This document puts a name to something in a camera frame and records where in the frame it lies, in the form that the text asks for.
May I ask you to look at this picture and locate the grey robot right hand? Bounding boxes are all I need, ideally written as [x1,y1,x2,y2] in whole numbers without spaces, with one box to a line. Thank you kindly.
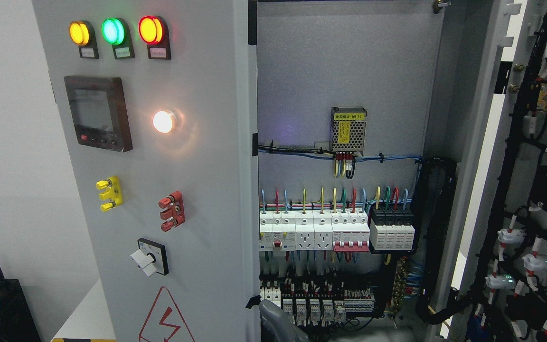
[260,299,309,342]

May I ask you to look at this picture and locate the grey cabinet door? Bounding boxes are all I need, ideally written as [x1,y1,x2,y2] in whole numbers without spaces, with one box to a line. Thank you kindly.
[416,0,547,342]
[33,0,260,342]

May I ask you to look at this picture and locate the lower relay terminal row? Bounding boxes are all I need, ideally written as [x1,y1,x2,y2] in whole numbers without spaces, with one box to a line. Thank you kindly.
[260,272,385,327]

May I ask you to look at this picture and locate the red electric hazard warning sticker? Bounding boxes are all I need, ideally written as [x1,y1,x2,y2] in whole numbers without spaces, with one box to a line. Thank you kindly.
[138,286,195,342]

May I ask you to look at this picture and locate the white socket breaker row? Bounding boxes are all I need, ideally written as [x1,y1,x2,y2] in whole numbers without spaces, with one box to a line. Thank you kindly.
[258,208,370,253]

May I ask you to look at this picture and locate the brass ground terminal bar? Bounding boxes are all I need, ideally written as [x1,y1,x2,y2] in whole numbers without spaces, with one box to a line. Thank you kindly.
[391,257,408,310]

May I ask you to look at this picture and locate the black white surge protector modules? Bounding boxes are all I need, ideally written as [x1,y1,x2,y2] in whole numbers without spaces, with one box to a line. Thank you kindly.
[368,207,416,254]

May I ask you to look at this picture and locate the metal mesh power supply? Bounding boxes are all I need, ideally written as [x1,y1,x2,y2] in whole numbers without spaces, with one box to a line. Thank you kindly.
[330,106,367,154]

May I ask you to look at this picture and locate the white glowing indicator light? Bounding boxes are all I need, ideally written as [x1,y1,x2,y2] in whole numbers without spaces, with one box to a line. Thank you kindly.
[152,110,177,133]

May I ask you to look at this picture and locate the black box at left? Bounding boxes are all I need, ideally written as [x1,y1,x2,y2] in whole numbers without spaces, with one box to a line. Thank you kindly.
[0,267,41,342]

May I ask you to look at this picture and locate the black digital power meter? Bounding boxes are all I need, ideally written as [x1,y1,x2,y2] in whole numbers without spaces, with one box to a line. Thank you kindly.
[64,75,133,152]

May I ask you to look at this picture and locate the red indicator light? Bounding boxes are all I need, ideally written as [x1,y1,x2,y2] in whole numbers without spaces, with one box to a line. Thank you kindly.
[138,15,171,60]

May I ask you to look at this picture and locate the green indicator light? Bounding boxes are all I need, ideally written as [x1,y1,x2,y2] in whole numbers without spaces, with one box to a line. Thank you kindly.
[101,18,135,60]

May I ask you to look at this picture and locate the yellow indicator light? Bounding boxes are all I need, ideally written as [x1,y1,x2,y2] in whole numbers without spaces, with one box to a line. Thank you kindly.
[68,21,99,60]

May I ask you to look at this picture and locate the white rotary selector switch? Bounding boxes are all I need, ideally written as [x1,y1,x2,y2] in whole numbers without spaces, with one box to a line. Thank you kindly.
[131,237,169,277]

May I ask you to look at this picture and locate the red terminal post block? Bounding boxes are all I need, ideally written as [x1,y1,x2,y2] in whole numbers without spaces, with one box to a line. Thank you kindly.
[158,191,185,232]

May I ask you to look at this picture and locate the yellow terminal post block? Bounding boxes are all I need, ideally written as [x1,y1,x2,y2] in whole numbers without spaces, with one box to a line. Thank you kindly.
[95,176,124,212]

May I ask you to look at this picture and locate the black wrapped cable bundle right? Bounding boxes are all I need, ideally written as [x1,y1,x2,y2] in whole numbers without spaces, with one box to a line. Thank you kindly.
[414,158,459,312]

